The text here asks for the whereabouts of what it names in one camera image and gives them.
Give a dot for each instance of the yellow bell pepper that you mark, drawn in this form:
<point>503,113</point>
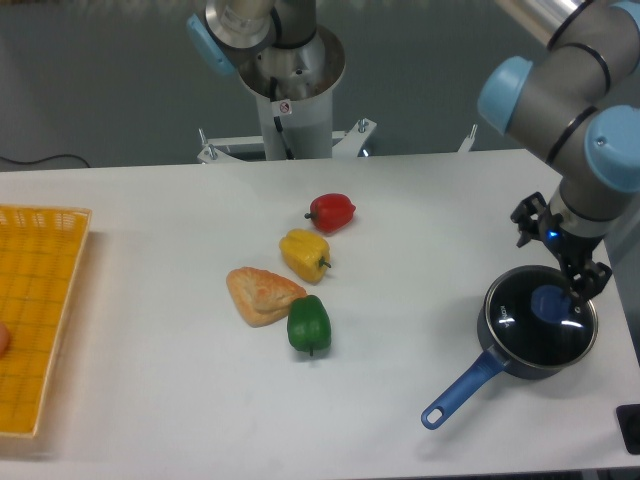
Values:
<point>307,254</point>

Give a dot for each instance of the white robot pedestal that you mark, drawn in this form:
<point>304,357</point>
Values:
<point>293,90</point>

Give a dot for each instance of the yellow woven basket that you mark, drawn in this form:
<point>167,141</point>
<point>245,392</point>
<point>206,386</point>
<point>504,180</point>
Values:
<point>41,250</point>

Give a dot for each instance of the triangular puff pastry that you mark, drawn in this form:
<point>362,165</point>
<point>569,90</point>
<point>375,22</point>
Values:
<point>262,297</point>

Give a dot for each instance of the green bell pepper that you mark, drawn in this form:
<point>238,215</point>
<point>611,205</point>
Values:
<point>309,326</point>

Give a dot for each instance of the red bell pepper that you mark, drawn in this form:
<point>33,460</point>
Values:
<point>330,212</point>

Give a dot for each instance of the glass pot lid blue knob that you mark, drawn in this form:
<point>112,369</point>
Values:
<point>528,317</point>

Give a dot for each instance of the blue saucepan with handle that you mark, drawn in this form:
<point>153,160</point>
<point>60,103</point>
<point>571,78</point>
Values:
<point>484,368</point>

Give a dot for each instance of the black box at table edge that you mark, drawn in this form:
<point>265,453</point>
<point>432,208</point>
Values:
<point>628,417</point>

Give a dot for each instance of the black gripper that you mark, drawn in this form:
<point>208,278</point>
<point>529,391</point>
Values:
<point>586,278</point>

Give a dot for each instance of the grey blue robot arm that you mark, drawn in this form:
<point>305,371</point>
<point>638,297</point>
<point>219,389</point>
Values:
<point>549,108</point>

